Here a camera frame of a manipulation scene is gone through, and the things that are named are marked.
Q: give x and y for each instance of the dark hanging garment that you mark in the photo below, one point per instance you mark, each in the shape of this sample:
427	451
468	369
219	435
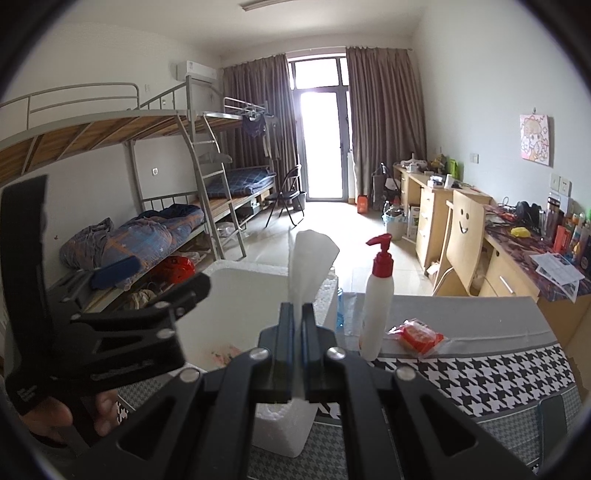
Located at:
254	125

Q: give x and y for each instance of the person's left hand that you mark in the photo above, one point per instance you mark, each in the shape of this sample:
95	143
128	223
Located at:
46	417

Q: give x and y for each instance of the grey hanging garment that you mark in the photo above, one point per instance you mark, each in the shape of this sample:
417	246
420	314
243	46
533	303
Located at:
273	138

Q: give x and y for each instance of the black bag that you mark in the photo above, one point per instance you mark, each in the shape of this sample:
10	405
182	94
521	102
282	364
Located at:
381	184

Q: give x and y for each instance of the grey cloth on ladder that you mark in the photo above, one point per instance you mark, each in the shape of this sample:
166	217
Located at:
212	158

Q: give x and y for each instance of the white wall switch panel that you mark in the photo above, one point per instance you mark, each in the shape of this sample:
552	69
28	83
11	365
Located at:
559	184

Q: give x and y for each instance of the wooden chair with smiley face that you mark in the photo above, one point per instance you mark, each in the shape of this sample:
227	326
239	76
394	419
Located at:
461	240

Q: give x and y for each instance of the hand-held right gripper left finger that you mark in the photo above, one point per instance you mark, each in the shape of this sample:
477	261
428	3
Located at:
287	332

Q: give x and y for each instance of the houndstooth cloth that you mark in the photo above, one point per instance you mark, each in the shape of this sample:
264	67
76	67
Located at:
485	374

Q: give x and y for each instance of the printed paper sheets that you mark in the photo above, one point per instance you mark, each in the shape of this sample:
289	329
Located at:
556	272

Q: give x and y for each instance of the dark round desk object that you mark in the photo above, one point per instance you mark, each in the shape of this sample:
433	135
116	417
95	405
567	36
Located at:
526	212

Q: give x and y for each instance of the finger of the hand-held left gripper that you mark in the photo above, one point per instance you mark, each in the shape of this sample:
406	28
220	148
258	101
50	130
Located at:
117	272
138	337

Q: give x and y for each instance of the clear water bottle blue label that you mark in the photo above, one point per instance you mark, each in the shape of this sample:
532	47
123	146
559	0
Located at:
340	309

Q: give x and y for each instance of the blue plaid quilt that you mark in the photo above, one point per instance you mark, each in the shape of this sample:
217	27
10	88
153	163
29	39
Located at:
138	235

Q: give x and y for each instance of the orange bag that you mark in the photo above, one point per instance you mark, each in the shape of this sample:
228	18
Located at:
363	204

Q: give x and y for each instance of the grey metal bunk bed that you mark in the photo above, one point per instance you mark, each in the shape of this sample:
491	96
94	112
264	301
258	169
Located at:
92	129
231	115

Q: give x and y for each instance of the white bucket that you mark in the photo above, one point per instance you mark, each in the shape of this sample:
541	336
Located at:
395	228

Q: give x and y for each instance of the red plastic bag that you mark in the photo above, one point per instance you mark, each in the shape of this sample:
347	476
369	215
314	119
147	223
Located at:
180	270

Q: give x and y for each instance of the pink wall poster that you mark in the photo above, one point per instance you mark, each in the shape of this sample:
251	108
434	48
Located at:
535	138

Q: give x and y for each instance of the green bag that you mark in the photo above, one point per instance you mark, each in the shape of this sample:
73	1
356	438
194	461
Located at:
452	168

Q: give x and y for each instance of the white carton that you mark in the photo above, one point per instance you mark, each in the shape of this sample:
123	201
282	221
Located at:
414	224

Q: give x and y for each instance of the beige crumpled clothes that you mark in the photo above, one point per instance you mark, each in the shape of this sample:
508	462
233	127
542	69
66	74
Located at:
141	299

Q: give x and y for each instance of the black folding chair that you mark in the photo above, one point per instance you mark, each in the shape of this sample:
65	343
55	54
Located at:
288	194

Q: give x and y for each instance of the blue plaid bedding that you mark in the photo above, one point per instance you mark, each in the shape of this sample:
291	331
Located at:
240	180

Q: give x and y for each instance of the white air conditioner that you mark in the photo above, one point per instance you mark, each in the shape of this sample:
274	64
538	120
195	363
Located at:
196	71

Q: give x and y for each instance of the light wooden desk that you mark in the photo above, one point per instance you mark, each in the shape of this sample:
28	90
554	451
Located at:
508	272
429	217

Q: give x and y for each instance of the brown curtain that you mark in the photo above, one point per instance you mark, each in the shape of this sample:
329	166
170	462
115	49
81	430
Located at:
258	115
388	115

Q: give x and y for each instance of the cluster of desk bottles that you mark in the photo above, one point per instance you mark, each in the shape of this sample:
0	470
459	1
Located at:
568	230

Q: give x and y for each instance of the white pump bottle red cap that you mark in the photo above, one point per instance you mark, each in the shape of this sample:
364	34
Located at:
376	304

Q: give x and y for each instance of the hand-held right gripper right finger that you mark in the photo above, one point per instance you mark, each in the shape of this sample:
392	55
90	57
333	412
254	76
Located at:
308	337

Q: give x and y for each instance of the red snack packet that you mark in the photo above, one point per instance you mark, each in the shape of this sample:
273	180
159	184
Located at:
418	337

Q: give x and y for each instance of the ceiling light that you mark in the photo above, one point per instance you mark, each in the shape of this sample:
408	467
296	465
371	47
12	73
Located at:
268	3

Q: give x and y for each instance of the yellow desk object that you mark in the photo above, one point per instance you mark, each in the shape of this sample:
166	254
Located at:
520	232

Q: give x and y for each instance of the white foam box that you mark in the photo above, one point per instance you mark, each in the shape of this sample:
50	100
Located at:
240	295

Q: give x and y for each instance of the glass balcony door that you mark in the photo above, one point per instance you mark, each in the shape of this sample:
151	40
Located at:
323	138

